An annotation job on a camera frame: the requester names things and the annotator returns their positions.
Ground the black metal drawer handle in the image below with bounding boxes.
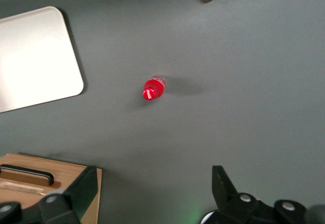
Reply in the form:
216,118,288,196
0,164,55,186

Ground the wooden drawer cabinet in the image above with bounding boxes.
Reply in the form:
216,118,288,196
0,152,103,224

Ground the beige plastic tray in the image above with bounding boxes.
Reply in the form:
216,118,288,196
0,6,85,114

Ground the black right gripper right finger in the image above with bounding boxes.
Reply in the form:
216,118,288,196
200,165,309,224

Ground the wooden drawer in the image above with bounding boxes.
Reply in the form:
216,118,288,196
0,152,103,197

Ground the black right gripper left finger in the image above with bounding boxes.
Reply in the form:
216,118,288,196
0,166,99,224

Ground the small red bottle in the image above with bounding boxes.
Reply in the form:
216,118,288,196
142,75,167,102

